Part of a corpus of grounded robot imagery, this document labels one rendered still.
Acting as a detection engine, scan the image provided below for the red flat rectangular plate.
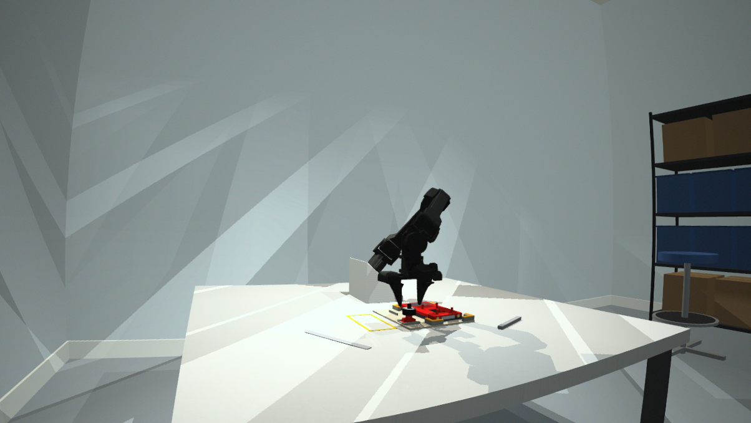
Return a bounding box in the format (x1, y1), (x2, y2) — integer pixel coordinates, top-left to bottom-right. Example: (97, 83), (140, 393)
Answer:
(411, 301), (463, 321)

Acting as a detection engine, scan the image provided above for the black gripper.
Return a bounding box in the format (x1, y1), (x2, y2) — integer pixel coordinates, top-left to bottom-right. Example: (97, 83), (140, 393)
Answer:
(377, 252), (442, 306)

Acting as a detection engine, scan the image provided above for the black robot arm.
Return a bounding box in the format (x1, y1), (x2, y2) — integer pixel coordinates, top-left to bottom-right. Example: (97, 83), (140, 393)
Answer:
(367, 187), (451, 282)

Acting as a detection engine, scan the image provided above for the grey flat bar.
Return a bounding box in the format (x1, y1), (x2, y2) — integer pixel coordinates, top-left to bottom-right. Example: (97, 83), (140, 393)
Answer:
(497, 316), (521, 329)

